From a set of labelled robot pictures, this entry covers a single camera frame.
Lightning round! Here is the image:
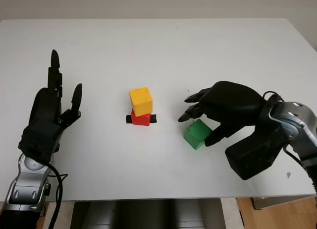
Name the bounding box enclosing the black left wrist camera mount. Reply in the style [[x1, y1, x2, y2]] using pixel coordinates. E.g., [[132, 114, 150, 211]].
[[17, 119, 63, 165]]

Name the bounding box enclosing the black tape strip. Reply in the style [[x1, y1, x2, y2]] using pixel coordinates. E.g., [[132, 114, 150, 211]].
[[125, 114, 158, 124]]

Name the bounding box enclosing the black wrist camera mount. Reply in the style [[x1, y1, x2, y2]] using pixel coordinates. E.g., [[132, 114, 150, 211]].
[[224, 124, 286, 181], [17, 119, 63, 165]]

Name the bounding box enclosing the dark grey robot torso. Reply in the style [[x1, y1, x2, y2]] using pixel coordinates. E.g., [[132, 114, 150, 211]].
[[70, 200, 224, 229]]

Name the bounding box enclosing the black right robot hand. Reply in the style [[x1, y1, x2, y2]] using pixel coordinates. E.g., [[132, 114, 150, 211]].
[[177, 80, 267, 148]]

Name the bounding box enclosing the red cube block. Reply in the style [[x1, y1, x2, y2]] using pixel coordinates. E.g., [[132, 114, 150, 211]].
[[130, 110, 151, 127]]

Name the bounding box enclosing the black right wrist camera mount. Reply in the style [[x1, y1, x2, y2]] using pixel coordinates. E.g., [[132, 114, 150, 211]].
[[224, 124, 286, 181]]

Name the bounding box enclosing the yellow cube block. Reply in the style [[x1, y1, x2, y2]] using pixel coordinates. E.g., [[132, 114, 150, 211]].
[[129, 87, 153, 117]]

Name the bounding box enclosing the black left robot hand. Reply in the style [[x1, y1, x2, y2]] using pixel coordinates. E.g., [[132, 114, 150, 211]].
[[28, 49, 83, 153]]

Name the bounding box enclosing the green cube block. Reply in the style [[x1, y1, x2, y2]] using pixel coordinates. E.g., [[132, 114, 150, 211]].
[[183, 119, 213, 150]]

